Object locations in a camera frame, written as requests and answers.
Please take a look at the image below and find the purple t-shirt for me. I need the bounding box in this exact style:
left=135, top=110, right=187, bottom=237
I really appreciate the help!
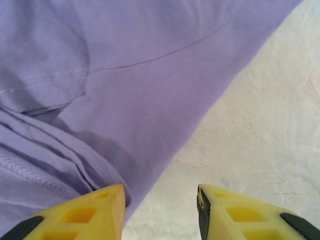
left=0, top=0, right=305, bottom=237

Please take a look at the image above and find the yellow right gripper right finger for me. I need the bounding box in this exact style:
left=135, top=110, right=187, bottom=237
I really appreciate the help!
left=197, top=184, right=320, bottom=240

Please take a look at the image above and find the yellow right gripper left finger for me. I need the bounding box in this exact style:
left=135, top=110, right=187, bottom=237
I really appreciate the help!
left=0, top=184, right=126, bottom=240

